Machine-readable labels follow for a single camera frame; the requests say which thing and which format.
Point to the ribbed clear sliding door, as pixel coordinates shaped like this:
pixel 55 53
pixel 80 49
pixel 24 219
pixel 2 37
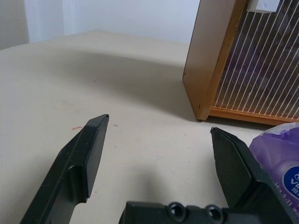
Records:
pixel 257 70

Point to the wooden cabinet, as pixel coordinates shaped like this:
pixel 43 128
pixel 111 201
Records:
pixel 201 58

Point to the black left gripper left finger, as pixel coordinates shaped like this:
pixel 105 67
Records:
pixel 77 149

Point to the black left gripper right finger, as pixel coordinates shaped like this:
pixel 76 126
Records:
pixel 236 168

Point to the purple tissue pack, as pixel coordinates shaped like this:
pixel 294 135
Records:
pixel 275 158

